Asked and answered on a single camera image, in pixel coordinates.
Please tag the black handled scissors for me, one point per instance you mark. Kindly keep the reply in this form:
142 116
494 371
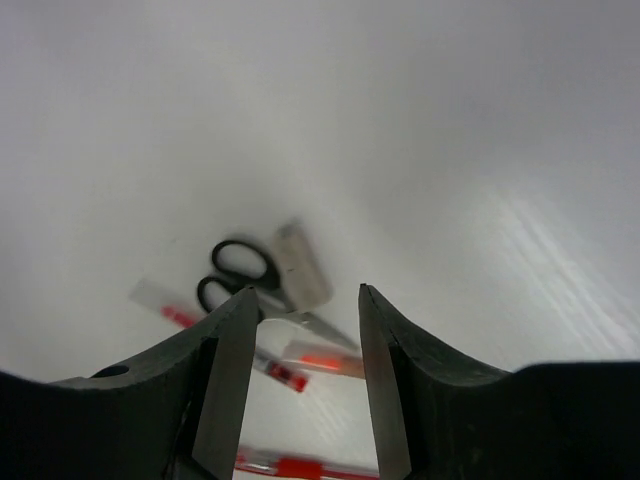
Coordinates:
274 303

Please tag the red pen centre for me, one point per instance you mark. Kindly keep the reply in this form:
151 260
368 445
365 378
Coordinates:
281 465

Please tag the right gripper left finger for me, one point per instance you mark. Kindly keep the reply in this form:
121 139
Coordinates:
174 411

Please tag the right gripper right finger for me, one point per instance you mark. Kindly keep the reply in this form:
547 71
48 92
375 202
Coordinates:
438 413

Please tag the red pen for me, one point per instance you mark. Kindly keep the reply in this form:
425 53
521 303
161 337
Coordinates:
281 465
325 359
166 303

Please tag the beige eraser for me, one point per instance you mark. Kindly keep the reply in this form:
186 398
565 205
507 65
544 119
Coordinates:
303 279

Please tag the red pen upper middle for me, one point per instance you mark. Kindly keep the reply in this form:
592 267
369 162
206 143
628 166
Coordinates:
325 359

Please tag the red pen lower left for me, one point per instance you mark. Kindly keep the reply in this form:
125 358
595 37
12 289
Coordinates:
166 303

